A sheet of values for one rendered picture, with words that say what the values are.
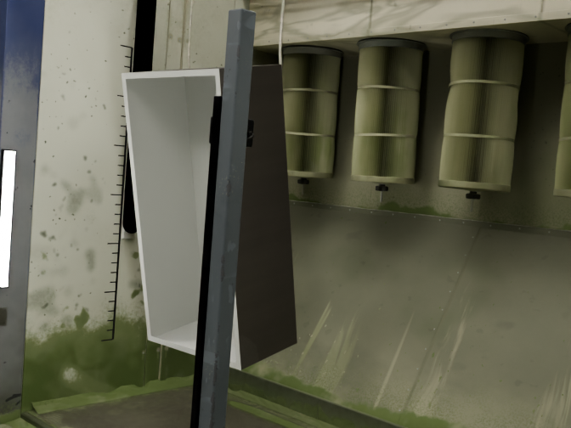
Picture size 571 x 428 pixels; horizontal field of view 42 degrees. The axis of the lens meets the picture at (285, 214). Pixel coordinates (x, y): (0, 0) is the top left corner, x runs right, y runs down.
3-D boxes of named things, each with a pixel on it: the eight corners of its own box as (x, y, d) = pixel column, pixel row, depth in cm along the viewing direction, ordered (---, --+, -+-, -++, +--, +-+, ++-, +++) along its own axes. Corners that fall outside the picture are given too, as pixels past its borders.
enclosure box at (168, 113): (204, 318, 368) (183, 69, 343) (297, 343, 328) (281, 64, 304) (148, 340, 342) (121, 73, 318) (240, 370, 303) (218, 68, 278)
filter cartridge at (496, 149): (522, 216, 356) (540, 41, 354) (493, 213, 328) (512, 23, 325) (452, 210, 379) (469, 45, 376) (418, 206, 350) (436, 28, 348)
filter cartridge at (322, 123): (338, 195, 448) (349, 55, 442) (326, 198, 413) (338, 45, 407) (279, 191, 457) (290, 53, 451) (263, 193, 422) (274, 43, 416)
